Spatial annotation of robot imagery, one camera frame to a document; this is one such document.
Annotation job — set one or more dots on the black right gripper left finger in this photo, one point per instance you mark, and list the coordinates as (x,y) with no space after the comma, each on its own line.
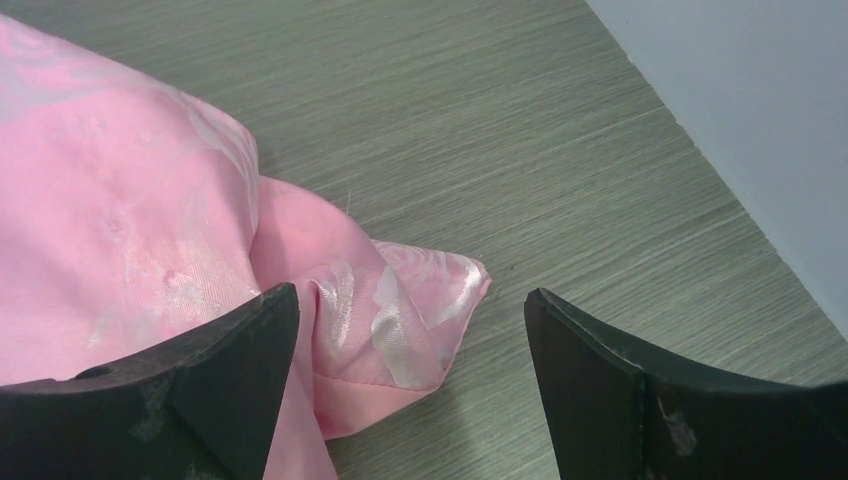
(201,405)

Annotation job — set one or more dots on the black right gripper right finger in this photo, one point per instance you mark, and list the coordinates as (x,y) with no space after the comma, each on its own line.
(619,407)

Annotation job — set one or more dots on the pink floral pillowcase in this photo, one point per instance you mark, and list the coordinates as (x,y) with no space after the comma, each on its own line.
(132,212)

